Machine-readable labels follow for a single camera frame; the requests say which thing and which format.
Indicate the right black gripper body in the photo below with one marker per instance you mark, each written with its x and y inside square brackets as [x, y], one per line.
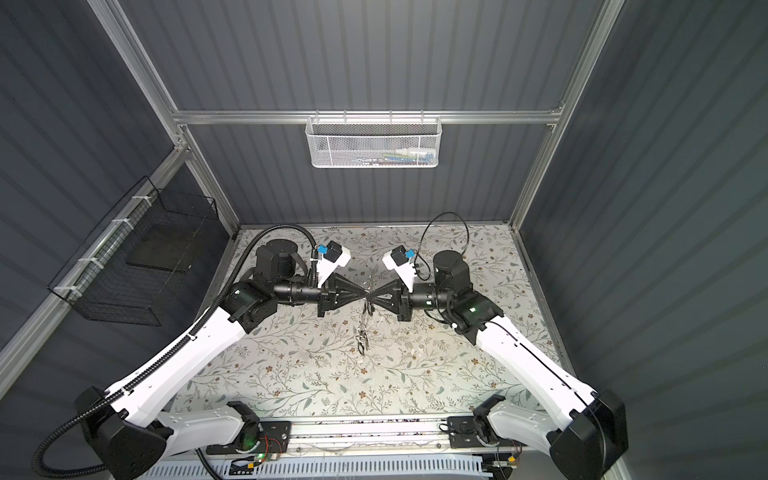
[407, 302]

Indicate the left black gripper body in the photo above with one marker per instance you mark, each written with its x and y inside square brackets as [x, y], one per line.
[327, 296]

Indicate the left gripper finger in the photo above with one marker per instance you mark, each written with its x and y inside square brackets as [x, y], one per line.
[351, 303]
[349, 289]

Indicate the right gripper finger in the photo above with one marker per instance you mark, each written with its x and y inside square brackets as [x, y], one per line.
[388, 304]
[388, 291]

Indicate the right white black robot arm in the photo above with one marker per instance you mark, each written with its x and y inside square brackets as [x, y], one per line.
[584, 431]

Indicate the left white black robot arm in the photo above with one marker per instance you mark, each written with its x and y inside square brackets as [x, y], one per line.
[134, 432]

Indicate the markers in white basket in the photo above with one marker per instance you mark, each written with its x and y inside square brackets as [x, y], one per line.
[407, 157]

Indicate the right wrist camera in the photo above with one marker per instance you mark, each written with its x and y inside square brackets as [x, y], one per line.
[400, 260]

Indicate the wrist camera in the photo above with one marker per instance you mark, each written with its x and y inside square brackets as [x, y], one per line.
[400, 260]
[330, 257]

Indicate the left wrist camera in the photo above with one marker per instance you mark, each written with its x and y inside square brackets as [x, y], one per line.
[330, 257]

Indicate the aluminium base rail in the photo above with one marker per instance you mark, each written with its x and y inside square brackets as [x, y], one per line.
[384, 435]

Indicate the white wire mesh basket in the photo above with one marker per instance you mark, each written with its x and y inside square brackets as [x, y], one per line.
[332, 145]

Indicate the white slotted cable duct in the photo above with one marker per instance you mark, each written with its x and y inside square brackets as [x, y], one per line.
[437, 466]

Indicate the black wire mesh basket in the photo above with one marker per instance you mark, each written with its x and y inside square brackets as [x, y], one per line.
[134, 270]

